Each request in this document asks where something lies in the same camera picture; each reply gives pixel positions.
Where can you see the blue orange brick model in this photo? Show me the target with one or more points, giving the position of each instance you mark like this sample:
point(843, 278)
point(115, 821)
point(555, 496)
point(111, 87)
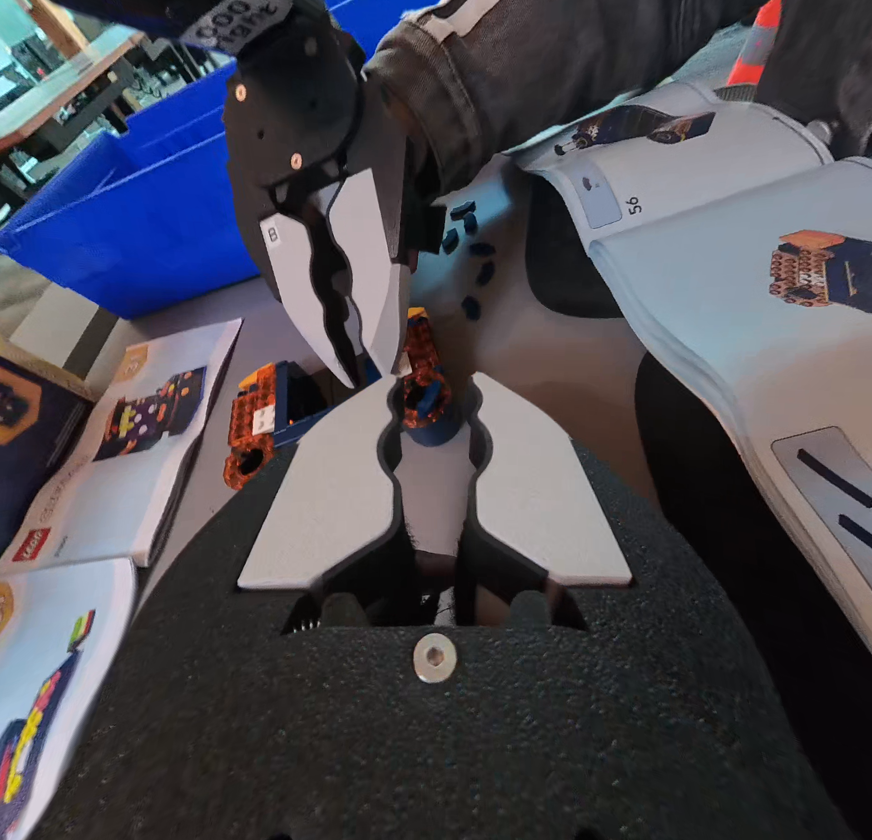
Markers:
point(262, 411)

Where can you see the large blue plastic bin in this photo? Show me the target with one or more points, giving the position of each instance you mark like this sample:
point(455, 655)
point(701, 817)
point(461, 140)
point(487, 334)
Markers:
point(136, 254)

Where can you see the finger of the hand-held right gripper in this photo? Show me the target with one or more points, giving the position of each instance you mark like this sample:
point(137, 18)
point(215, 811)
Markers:
point(289, 268)
point(371, 261)

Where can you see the cluster of dark blue tiles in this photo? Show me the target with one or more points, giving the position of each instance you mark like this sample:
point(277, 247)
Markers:
point(470, 307)

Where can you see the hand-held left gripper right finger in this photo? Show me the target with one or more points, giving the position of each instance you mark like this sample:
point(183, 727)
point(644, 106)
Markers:
point(538, 506)

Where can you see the thick open instruction booklet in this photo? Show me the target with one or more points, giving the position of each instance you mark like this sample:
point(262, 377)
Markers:
point(715, 288)

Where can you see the curved dark blue tile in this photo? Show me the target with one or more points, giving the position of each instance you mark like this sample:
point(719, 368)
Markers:
point(427, 402)

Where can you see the person's right forearm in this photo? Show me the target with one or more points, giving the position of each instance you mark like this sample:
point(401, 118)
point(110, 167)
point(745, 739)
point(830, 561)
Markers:
point(545, 57)

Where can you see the orange grey striped cone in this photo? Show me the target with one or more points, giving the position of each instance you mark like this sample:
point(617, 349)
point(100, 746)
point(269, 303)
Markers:
point(763, 23)

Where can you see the wooden table with black frame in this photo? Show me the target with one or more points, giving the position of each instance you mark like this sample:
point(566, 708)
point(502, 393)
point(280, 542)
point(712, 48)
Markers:
point(68, 70)

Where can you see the thin booklet blue figure cover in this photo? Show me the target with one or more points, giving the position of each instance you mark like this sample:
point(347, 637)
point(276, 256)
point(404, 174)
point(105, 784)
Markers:
point(68, 595)

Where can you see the blue yellow toy set box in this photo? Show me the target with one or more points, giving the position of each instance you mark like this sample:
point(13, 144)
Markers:
point(34, 445)

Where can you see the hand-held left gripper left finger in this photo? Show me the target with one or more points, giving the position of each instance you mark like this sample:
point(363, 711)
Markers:
point(327, 513)

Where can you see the thin booklet purple arcade cover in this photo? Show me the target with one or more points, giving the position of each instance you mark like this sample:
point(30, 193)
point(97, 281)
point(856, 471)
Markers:
point(102, 513)

